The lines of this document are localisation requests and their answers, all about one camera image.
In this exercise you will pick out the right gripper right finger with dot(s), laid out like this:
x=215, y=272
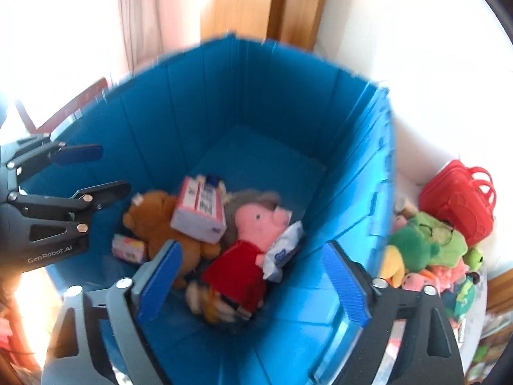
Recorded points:
x=351, y=283

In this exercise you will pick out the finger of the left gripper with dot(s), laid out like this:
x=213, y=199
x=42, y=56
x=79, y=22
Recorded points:
x=28, y=156
x=83, y=202

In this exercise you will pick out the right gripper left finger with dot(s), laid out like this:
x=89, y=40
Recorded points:
x=153, y=281

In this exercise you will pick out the colourful sanitary pad pack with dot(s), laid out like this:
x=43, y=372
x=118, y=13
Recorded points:
x=129, y=249

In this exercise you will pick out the pink pig plush red dress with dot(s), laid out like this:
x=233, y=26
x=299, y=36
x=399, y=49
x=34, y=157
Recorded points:
x=232, y=287

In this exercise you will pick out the white wet wipes pack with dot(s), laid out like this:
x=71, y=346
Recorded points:
x=282, y=251

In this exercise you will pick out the pink white tissue pack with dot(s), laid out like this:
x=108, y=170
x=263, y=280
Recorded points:
x=199, y=210

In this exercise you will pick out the brown teddy bear plush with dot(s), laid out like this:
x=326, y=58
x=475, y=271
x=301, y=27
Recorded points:
x=149, y=219

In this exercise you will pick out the pile of small plush toys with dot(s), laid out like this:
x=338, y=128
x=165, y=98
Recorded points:
x=455, y=286

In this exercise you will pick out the green frog plush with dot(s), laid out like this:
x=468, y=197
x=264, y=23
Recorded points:
x=425, y=241

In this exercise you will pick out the red plastic handbag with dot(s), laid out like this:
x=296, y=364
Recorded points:
x=463, y=197

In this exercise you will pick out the pink curtain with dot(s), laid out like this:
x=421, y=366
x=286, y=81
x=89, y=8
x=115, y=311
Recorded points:
x=154, y=28

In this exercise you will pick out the blue plastic storage bin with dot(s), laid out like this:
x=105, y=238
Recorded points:
x=261, y=117

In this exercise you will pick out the wooden door frame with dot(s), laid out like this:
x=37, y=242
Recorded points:
x=292, y=22

